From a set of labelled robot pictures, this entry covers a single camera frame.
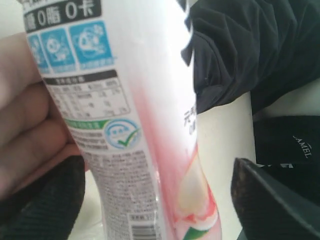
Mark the pink peach soda bottle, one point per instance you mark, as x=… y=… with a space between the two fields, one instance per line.
x=121 y=75

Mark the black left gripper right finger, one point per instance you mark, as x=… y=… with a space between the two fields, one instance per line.
x=269 y=210

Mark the black jacket torso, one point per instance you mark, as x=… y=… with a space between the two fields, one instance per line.
x=266 y=47

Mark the person's open hand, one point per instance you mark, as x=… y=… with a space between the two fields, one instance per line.
x=33 y=136

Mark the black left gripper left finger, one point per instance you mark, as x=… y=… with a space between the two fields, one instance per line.
x=47 y=208

